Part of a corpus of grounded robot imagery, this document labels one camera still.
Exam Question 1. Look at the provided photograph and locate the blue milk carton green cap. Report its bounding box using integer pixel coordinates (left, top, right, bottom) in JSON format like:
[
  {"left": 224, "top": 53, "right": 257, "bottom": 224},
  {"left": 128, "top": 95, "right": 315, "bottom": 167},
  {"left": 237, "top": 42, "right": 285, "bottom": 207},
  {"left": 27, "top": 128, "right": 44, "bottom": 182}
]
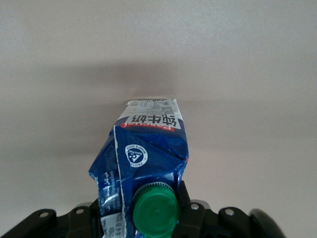
[{"left": 88, "top": 98, "right": 191, "bottom": 238}]

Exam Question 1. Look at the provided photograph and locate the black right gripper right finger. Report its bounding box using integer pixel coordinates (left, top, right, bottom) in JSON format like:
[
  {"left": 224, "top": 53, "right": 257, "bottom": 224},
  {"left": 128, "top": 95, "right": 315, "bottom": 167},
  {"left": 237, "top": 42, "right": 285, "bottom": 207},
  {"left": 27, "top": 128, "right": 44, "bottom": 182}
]
[{"left": 172, "top": 180, "right": 251, "bottom": 238}]

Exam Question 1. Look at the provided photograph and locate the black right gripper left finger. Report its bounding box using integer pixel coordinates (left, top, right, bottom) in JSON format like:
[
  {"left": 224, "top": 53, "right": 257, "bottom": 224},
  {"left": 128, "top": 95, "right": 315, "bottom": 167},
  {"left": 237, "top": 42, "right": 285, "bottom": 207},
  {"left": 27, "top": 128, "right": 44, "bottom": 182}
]
[{"left": 0, "top": 200, "right": 103, "bottom": 238}]

